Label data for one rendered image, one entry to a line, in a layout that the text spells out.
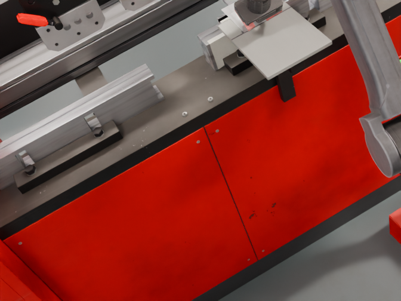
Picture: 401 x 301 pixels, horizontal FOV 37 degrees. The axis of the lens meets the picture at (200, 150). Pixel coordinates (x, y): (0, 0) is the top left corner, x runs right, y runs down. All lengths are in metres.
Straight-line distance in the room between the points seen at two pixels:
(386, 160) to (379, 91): 0.10
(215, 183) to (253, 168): 0.13
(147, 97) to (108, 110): 0.11
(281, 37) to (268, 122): 0.30
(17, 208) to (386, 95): 1.02
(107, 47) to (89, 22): 0.39
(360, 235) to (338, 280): 0.20
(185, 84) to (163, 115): 0.12
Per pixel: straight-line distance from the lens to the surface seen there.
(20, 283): 1.60
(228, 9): 1.64
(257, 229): 2.02
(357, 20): 0.87
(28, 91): 1.81
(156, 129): 1.56
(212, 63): 1.64
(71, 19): 1.40
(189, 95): 1.61
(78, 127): 1.59
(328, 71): 1.71
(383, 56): 0.88
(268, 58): 1.45
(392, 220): 2.17
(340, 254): 2.24
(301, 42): 1.48
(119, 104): 1.59
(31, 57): 1.82
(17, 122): 3.30
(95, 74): 1.81
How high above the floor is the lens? 1.95
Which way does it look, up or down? 47 degrees down
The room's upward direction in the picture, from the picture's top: 23 degrees counter-clockwise
